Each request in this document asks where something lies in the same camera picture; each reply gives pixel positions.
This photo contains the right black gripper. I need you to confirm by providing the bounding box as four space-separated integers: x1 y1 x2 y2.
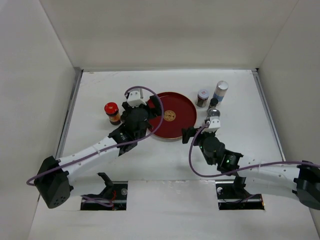
181 126 216 166

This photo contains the clear cap grinder bottle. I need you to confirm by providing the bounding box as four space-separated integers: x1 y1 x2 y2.
205 107 221 123

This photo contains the small black lid jar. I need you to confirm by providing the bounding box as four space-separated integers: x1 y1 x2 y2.
208 97 219 110

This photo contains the white lid dark jar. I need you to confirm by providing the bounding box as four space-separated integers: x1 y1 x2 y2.
195 89 210 108

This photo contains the red lid sauce jar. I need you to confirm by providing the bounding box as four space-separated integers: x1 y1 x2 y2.
104 102 121 126

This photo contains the tall silver lid bottle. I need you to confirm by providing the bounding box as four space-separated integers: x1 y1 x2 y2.
213 80 229 103

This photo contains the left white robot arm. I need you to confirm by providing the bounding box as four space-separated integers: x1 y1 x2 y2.
34 92 164 209

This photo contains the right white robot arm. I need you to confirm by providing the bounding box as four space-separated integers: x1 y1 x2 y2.
182 126 320 210

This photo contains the red round tray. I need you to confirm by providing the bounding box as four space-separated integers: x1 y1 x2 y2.
154 92 197 140

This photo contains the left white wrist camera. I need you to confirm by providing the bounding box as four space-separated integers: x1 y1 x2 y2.
126 88 147 108

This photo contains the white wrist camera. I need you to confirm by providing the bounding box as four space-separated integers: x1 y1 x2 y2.
203 117 221 133
126 88 147 108

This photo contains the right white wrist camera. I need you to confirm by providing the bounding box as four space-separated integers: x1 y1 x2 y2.
203 117 221 133

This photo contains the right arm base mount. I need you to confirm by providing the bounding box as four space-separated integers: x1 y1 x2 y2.
215 177 265 211

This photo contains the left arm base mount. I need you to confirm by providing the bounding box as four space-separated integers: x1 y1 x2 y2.
80 172 128 211

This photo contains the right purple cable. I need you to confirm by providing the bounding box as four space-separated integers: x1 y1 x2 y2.
188 122 320 178

